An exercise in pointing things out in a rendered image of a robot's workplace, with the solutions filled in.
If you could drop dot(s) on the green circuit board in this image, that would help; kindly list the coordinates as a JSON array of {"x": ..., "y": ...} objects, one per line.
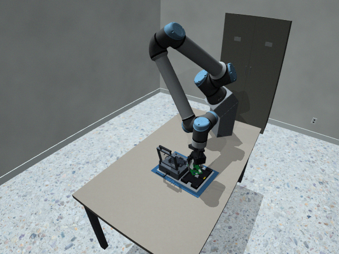
[{"x": 196, "y": 170}]

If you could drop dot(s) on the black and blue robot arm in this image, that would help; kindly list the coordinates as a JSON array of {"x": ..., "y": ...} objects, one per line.
[{"x": 210, "y": 80}]

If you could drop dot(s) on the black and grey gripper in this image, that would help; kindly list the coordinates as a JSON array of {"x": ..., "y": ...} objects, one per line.
[{"x": 199, "y": 158}]

